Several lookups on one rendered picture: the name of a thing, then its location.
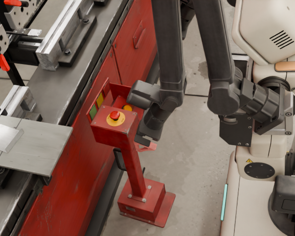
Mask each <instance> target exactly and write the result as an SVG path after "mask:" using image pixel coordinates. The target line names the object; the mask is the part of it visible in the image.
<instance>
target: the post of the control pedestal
mask: <svg viewBox="0 0 295 236"><path fill-rule="evenodd" d="M120 150H121V153H122V157H123V160H124V163H125V168H126V171H127V174H128V177H129V181H130V184H131V188H132V191H133V194H134V195H137V196H140V197H143V195H144V193H145V191H146V185H145V181H144V177H143V173H142V169H141V165H140V160H139V156H138V151H136V149H135V146H134V147H133V150H132V151H129V150H125V149H120Z"/></svg>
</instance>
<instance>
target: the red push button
mask: <svg viewBox="0 0 295 236"><path fill-rule="evenodd" d="M119 116H120V113H119V112H118V111H112V112H111V113H110V118H111V119H113V120H114V121H117V120H118V118H119Z"/></svg>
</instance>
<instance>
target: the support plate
mask: <svg viewBox="0 0 295 236"><path fill-rule="evenodd" d="M20 120H21V118H14V117H9V116H3V115H1V116H0V124H2V125H5V126H8V127H11V128H13V129H15V128H14V127H17V125H18V123H19V122H20ZM21 128H22V130H23V131H24V134H23V135H22V136H21V137H20V139H19V140H18V141H17V142H16V144H15V145H14V146H13V147H12V149H11V150H10V151H9V153H5V152H2V151H0V154H1V152H2V154H1V156H0V167H3V168H8V169H13V170H18V171H23V172H28V173H32V174H37V175H42V176H46V177H50V176H51V174H52V172H53V170H54V168H55V166H56V164H57V162H58V160H59V158H60V156H61V153H62V151H63V149H64V147H65V145H66V143H67V141H68V139H69V137H70V135H71V133H72V131H73V127H68V126H63V125H56V124H50V123H44V122H38V121H33V120H27V119H22V120H21V122H20V123H19V125H18V127H17V129H16V130H20V129H21Z"/></svg>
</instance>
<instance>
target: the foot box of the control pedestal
mask: <svg viewBox="0 0 295 236"><path fill-rule="evenodd" d="M144 181H145V184H147V185H150V186H152V188H151V191H150V193H149V196H148V198H147V201H146V202H145V203H144V202H140V201H137V200H134V199H130V198H128V195H129V193H130V190H131V184H130V181H129V178H128V179H127V181H126V183H125V186H124V188H123V190H122V192H121V194H120V196H119V199H118V201H117V203H118V206H119V209H120V213H119V214H120V215H122V216H125V217H129V218H132V219H135V220H138V221H142V222H145V223H148V224H152V225H155V226H158V227H161V228H164V227H165V224H166V221H167V219H168V216H169V214H170V211H171V208H172V205H173V202H174V200H175V197H176V195H175V194H174V193H171V192H166V191H165V184H164V183H160V182H157V181H154V180H150V179H146V178H144Z"/></svg>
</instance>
